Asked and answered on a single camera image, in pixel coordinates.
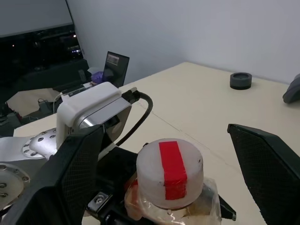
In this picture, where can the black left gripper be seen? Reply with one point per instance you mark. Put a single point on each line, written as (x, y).
(112, 171)

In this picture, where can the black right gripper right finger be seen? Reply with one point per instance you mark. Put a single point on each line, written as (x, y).
(272, 178)

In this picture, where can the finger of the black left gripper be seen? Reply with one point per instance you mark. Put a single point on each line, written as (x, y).
(227, 209)

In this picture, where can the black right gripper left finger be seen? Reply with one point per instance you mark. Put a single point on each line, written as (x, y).
(61, 178)

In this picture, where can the white cap with red tape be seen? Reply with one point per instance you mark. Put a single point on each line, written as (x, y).
(150, 168)

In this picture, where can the clear bottle with orange drink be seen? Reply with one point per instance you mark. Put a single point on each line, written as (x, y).
(136, 208)

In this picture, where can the brown paper sheet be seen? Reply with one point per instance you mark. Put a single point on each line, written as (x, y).
(28, 100)

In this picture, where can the grey curved plastic shell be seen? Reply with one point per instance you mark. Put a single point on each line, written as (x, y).
(294, 93)

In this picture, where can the purple crumpled bag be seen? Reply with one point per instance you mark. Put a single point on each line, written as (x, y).
(97, 77)

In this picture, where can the dark flat screen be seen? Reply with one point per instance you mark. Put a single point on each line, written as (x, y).
(117, 70)

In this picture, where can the white roller blind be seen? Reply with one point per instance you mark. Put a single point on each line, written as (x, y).
(35, 16)

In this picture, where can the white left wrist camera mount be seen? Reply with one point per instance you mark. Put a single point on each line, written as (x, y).
(93, 93)

